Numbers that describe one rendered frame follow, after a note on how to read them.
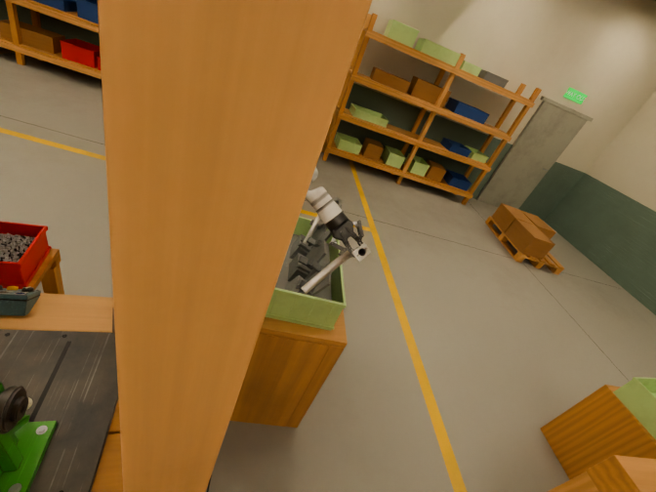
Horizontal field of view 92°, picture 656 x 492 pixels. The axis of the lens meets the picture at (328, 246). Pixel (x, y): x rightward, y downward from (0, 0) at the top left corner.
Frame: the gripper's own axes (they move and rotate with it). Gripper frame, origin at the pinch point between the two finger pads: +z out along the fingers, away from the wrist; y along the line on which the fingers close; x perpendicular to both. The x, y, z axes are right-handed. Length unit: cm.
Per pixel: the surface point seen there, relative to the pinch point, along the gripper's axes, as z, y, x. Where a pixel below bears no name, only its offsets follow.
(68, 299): -45, -81, 8
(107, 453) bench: -5, -82, -22
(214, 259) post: -22, -25, -85
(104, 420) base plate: -11, -80, -18
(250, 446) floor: 57, -95, 64
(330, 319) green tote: 21.5, -22.0, 28.0
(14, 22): -452, -101, 386
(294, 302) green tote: 4.7, -28.9, 23.8
